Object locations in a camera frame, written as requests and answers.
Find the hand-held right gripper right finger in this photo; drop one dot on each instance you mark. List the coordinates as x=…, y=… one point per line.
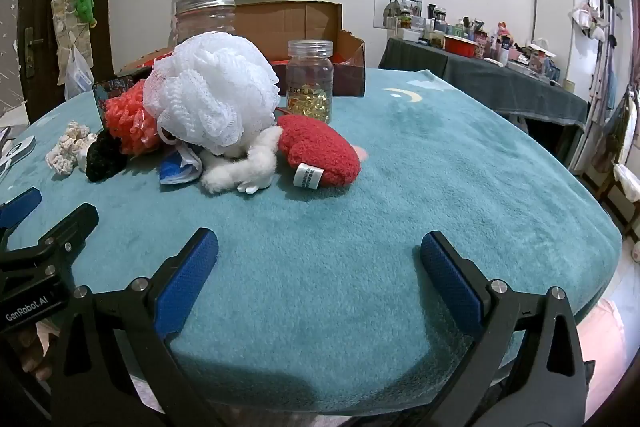
x=452, y=277

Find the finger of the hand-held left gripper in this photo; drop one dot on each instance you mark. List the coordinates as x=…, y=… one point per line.
x=22, y=204
x=75, y=222

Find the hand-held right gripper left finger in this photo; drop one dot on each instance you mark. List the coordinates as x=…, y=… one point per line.
x=187, y=277

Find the white cotton wad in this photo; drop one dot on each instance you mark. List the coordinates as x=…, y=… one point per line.
x=82, y=158

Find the black scrunchie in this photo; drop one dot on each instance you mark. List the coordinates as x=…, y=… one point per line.
x=102, y=159

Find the beige crochet scrunchie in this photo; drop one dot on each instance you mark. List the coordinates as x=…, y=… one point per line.
x=65, y=147

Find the blue tissue packet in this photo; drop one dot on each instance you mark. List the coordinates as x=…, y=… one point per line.
x=175, y=169

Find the white fluffy scrunchie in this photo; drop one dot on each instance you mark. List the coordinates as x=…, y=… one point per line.
x=235, y=172

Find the orange foam net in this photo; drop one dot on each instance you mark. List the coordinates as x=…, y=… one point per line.
x=130, y=117

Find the red plush heart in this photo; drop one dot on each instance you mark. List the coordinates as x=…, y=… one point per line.
x=320, y=147

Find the white mesh bath loofah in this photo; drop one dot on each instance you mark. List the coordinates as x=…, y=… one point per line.
x=210, y=92

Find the cardboard box red lining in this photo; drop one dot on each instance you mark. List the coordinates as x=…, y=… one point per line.
x=300, y=22

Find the person's left hand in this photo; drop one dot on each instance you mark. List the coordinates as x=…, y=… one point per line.
x=35, y=359

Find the white grey packet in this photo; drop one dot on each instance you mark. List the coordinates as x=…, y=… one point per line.
x=15, y=152

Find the dark printed box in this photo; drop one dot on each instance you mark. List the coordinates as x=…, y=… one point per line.
x=115, y=88

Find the clear plastic bag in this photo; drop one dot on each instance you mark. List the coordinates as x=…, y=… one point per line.
x=77, y=74

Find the person's pink clothing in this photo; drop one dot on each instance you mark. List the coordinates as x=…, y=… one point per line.
x=605, y=342

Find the beige hanging organiser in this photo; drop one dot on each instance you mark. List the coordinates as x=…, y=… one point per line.
x=62, y=27

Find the dark brown door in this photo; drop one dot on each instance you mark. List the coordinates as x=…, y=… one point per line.
x=102, y=37

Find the table with dark tablecloth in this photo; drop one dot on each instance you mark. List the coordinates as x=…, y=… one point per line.
x=500, y=87

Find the green plush toy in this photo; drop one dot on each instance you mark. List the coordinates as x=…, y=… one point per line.
x=85, y=4

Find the clear bottle yellow capsules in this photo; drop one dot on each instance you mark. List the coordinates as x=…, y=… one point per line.
x=309, y=82

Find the red basin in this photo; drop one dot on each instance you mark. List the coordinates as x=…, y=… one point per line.
x=460, y=47

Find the glass jar metal lid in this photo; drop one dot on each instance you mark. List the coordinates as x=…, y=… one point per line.
x=205, y=22

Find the row of cosmetic bottles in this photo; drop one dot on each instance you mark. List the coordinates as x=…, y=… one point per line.
x=500, y=42

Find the white refrigerator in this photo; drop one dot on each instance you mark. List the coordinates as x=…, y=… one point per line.
x=555, y=17

